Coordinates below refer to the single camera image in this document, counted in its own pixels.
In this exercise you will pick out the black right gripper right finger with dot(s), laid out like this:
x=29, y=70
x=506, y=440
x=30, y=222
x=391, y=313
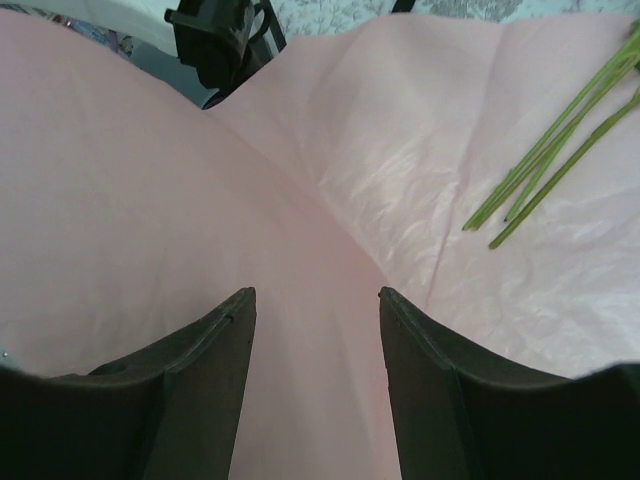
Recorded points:
x=461, y=411

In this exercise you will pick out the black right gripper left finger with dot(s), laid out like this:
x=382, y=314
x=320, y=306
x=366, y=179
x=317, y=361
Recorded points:
x=168, y=411

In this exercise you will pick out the purple paper bouquet wrap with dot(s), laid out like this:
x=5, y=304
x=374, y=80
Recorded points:
x=347, y=164

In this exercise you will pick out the artificial flower bunch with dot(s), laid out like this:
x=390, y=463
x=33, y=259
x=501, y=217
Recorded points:
x=528, y=172

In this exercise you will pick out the black ribbon gold lettering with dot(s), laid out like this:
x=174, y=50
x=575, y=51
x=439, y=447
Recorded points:
x=403, y=6

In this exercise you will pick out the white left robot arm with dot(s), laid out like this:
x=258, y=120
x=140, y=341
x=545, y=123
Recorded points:
x=226, y=42

